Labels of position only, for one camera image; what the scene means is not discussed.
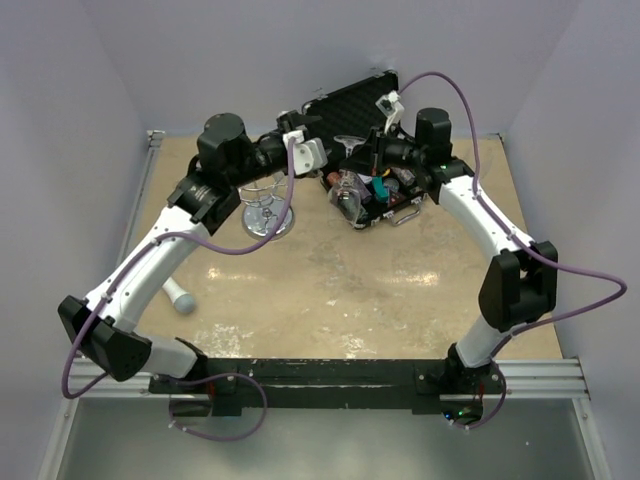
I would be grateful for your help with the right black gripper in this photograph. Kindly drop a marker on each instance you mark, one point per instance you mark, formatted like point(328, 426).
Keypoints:
point(367, 158)

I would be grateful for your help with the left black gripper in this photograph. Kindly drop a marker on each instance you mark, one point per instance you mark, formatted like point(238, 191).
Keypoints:
point(285, 123)

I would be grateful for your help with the clear wine glass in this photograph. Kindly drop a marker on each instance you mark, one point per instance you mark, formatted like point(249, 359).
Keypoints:
point(350, 195)

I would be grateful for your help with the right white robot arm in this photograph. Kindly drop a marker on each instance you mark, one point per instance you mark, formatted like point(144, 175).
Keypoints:
point(500, 240)

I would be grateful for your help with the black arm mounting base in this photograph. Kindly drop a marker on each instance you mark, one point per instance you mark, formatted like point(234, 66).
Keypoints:
point(419, 385)

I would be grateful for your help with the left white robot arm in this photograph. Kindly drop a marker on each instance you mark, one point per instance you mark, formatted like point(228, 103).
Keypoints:
point(102, 324)

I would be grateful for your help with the chrome wine glass rack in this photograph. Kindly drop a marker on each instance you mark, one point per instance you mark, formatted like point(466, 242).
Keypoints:
point(264, 206)

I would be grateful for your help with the poker chip stacks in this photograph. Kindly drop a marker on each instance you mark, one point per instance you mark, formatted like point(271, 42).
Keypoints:
point(404, 192)

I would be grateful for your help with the teal chip stack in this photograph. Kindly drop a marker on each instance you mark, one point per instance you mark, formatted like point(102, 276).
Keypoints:
point(381, 192)

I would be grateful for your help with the black poker chip case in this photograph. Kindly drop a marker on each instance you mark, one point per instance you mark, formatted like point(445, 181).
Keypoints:
point(344, 119)

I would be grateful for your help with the white grey microphone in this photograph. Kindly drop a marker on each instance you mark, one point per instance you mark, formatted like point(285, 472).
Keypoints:
point(182, 301)

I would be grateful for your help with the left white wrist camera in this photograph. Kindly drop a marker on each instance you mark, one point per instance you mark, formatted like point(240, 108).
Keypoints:
point(304, 156)

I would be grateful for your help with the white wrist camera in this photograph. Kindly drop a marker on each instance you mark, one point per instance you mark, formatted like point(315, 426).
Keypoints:
point(391, 107)
point(304, 156)

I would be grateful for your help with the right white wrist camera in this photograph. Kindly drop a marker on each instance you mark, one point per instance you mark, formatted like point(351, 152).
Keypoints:
point(391, 107)

